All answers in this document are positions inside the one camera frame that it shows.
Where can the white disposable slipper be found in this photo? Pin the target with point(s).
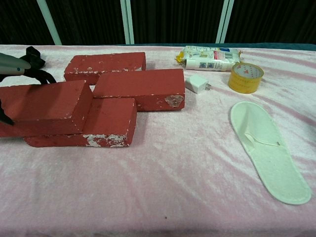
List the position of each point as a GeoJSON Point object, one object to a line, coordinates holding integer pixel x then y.
{"type": "Point", "coordinates": [264, 148]}

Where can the pink velvet table cloth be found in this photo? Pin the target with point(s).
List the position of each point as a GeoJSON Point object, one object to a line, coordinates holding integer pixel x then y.
{"type": "Point", "coordinates": [158, 185]}

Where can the red brick with white-worn edge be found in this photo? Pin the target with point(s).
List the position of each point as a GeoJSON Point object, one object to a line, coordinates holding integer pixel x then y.
{"type": "Point", "coordinates": [108, 118]}

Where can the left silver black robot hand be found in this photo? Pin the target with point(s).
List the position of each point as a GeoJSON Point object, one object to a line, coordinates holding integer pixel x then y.
{"type": "Point", "coordinates": [12, 65]}

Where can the white frame pole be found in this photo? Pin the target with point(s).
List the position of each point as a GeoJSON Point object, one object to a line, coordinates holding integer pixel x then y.
{"type": "Point", "coordinates": [224, 22]}
{"type": "Point", "coordinates": [128, 22]}
{"type": "Point", "coordinates": [49, 22]}

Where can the red brick with scraped end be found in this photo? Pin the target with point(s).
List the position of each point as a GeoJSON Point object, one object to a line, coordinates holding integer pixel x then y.
{"type": "Point", "coordinates": [138, 84]}

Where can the black knotted cloth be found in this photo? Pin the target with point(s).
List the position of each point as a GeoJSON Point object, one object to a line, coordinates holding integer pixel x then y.
{"type": "Point", "coordinates": [33, 55]}

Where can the white wet wipes pack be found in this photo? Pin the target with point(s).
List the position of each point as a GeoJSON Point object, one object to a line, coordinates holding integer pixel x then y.
{"type": "Point", "coordinates": [209, 59]}

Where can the white usb wall charger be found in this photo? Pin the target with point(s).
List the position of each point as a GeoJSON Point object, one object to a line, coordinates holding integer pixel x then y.
{"type": "Point", "coordinates": [196, 84]}

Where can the black pleated curtain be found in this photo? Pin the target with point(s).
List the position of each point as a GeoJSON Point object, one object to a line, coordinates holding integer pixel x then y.
{"type": "Point", "coordinates": [172, 19]}

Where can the yellow packing tape roll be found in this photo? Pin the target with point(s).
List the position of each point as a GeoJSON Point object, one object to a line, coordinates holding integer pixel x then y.
{"type": "Point", "coordinates": [245, 79]}

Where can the red brick with chipped corner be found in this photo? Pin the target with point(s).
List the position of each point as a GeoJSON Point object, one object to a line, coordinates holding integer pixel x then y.
{"type": "Point", "coordinates": [106, 63]}

